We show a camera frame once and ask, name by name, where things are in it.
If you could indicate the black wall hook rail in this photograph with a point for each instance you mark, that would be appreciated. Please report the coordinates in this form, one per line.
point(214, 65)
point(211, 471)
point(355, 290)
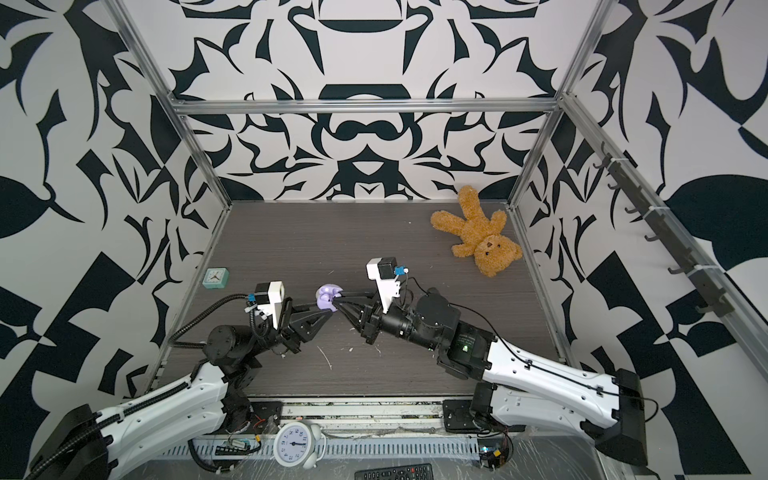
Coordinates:
point(690, 260)

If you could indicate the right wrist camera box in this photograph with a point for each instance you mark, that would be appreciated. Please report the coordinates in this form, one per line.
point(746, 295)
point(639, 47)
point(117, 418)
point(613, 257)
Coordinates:
point(386, 272)

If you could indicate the green circuit board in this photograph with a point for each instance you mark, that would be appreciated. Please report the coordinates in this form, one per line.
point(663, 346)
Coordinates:
point(494, 456)

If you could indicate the white round alarm clock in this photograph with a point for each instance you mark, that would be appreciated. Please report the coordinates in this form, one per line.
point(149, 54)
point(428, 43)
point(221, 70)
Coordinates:
point(299, 444)

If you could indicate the small teal square clock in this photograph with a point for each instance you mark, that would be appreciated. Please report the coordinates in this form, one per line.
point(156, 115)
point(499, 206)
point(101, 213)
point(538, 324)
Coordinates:
point(215, 278)

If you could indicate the purple earbud charging case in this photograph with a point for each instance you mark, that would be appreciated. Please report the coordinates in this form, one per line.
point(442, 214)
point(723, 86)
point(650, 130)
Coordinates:
point(326, 295)

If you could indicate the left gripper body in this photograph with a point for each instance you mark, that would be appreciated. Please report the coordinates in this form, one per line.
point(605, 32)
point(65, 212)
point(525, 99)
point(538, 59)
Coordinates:
point(285, 339)

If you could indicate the black remote control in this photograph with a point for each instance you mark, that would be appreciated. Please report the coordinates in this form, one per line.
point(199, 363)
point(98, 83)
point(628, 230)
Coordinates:
point(422, 471)

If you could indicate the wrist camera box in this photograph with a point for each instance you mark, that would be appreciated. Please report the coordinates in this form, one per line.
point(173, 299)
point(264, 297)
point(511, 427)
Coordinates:
point(386, 272)
point(267, 302)

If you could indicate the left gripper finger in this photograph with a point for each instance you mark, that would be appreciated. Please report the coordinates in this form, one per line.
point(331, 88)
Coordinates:
point(309, 324)
point(301, 311)

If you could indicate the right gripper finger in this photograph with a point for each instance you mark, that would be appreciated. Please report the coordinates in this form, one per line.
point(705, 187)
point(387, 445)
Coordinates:
point(357, 296)
point(356, 313)

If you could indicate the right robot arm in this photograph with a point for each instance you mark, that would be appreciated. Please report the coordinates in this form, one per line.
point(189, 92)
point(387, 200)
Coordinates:
point(607, 408)

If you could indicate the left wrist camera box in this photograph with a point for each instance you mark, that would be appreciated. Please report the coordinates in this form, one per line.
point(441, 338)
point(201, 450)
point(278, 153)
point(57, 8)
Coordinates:
point(267, 302)

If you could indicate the brown teddy bear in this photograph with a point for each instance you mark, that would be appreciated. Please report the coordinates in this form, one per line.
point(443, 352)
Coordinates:
point(481, 236)

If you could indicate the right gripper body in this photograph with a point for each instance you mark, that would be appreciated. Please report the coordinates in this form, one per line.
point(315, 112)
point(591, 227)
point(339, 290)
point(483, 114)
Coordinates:
point(401, 326)

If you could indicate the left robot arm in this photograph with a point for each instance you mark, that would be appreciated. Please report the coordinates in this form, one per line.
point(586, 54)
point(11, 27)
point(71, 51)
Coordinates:
point(114, 441)

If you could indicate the white slotted cable duct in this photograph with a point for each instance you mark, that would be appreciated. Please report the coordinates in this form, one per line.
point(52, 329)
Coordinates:
point(460, 448)

